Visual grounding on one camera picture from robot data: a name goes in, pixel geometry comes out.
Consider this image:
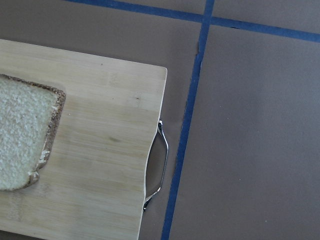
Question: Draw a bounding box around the metal cutting board handle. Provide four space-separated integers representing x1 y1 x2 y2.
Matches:
142 119 169 213

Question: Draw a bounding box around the bamboo cutting board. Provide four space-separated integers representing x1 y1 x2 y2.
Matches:
0 40 168 240

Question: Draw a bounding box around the bread slice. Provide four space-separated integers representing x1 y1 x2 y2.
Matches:
0 74 66 191

